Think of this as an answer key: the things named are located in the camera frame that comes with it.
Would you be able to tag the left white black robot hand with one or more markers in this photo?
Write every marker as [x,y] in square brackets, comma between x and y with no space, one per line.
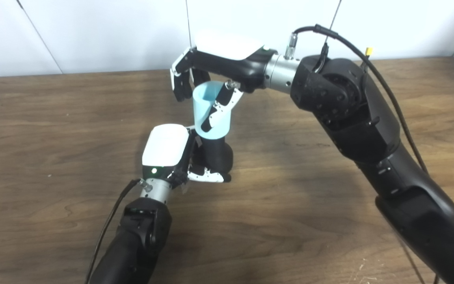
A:
[164,148]

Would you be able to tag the black funnel-shaped nozzle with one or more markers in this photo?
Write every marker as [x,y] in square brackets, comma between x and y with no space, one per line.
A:
[217,156]

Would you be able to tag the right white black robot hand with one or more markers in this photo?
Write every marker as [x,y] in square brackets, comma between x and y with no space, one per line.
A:
[235,59]

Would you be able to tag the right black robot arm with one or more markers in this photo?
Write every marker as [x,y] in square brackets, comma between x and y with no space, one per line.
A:
[361,130]

